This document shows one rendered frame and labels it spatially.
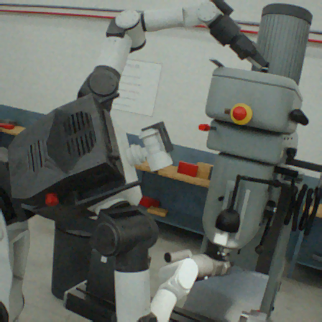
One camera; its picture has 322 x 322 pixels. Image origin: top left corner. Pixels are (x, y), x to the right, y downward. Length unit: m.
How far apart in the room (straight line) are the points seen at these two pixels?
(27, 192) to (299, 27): 1.12
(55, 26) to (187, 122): 3.05
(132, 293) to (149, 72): 5.36
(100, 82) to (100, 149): 0.29
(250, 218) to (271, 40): 0.68
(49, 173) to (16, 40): 7.04
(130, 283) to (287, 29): 1.06
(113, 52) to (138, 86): 5.00
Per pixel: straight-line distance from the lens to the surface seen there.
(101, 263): 1.59
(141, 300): 1.01
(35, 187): 0.98
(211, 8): 1.30
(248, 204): 1.28
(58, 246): 3.28
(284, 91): 1.13
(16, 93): 7.75
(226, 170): 1.28
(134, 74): 6.30
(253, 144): 1.22
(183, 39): 6.07
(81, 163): 0.91
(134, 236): 0.96
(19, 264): 1.33
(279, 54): 1.52
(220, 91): 1.16
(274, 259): 1.79
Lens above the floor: 1.74
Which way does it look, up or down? 8 degrees down
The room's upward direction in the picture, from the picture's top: 11 degrees clockwise
